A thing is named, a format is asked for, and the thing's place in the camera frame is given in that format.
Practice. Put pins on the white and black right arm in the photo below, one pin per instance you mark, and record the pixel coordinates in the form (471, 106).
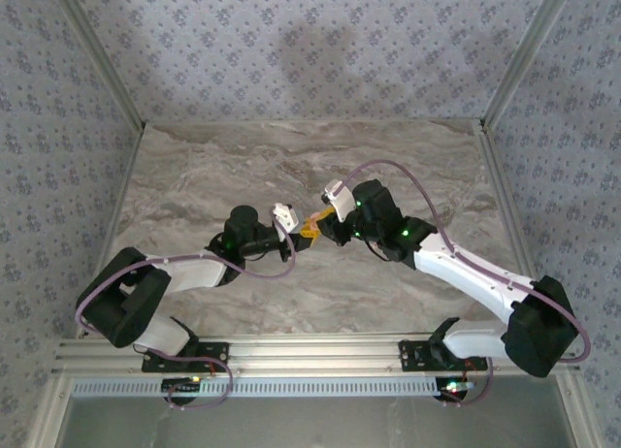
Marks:
(461, 273)

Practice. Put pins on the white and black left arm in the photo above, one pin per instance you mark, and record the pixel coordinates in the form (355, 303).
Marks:
(189, 273)

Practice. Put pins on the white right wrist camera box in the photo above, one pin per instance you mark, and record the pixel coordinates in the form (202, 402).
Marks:
(339, 198)

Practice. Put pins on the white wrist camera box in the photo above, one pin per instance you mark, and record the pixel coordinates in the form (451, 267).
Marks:
(285, 217)
(339, 198)

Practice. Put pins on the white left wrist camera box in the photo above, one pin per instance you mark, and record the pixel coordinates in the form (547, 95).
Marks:
(285, 217)

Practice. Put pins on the aluminium mounting rail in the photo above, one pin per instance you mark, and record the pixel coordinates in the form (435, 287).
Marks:
(315, 356)

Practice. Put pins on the aluminium table side rail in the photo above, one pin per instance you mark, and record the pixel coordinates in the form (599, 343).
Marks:
(495, 176)
(127, 176)

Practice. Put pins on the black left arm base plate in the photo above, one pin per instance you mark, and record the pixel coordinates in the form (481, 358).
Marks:
(216, 353)

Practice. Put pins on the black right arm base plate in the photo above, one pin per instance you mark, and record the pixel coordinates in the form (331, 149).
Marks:
(412, 358)

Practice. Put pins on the aluminium frame post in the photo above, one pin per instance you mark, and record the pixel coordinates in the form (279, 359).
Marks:
(102, 55)
(522, 55)

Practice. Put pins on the aluminium lower frame beam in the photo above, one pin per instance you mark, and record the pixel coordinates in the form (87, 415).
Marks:
(578, 414)
(48, 414)

